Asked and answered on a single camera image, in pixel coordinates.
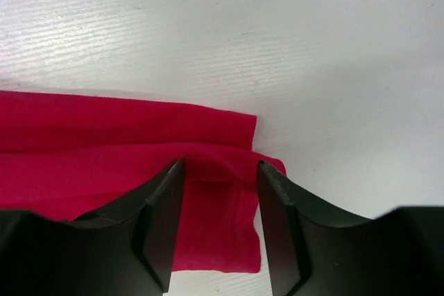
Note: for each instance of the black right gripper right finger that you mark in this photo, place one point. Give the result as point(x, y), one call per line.
point(316, 248)

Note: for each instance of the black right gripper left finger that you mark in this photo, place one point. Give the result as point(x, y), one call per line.
point(125, 247)

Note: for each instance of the magenta t shirt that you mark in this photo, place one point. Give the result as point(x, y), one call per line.
point(63, 155)

